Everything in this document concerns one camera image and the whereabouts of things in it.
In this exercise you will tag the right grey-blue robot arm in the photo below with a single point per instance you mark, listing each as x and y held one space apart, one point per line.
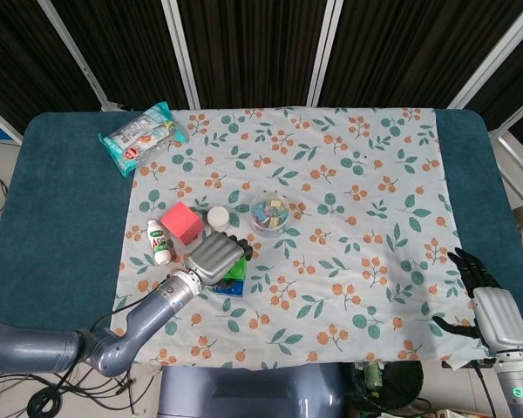
518 379

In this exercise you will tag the floral tablecloth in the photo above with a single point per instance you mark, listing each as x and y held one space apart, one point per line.
296 226

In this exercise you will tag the black waste bin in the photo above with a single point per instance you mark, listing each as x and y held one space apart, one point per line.
390 385

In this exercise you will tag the small white drink bottle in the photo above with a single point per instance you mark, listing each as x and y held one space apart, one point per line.
159 242

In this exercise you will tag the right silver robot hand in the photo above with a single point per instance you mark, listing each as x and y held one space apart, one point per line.
499 311

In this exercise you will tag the teal table mat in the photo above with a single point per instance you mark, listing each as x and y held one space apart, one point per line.
61 217

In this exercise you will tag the white capped jar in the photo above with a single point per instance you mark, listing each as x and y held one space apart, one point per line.
218 219

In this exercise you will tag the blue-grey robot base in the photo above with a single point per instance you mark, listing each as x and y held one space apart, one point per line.
250 392

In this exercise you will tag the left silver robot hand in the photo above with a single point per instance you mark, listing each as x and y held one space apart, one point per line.
213 257

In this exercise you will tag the red cube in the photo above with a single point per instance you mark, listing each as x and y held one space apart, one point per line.
182 224

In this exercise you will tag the blue plastic block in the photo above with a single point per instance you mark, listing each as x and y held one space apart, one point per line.
232 288

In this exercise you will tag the clear tub of coloured clips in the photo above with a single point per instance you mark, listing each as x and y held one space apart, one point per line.
269 214

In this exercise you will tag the green plastic block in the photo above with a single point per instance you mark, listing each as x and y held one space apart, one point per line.
237 270

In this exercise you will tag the teal snack bag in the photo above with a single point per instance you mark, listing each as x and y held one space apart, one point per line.
143 137

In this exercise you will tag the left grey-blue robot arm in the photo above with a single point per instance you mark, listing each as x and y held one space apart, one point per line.
113 328

